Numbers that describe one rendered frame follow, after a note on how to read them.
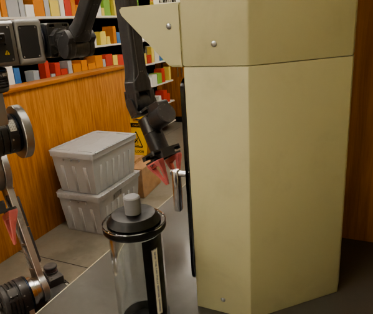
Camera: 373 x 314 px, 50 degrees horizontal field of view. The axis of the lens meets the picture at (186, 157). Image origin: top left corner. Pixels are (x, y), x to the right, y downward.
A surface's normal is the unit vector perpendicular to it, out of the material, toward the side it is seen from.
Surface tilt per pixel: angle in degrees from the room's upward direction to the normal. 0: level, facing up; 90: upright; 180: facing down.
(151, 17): 90
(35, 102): 90
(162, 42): 90
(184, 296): 0
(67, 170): 96
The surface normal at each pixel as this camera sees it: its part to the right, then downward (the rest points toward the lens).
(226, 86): -0.42, 0.31
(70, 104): 0.91, 0.08
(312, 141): 0.34, 0.27
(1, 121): 0.67, 0.19
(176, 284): -0.06, -0.95
